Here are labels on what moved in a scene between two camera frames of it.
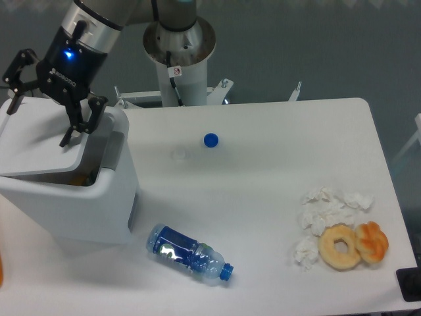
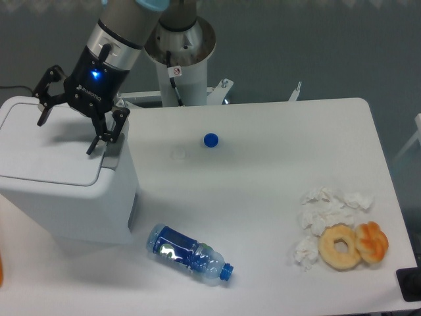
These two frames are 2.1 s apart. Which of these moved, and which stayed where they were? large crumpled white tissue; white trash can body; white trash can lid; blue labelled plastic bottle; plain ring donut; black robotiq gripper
Moved: white trash can lid; black robotiq gripper
Stayed: large crumpled white tissue; white trash can body; blue labelled plastic bottle; plain ring donut
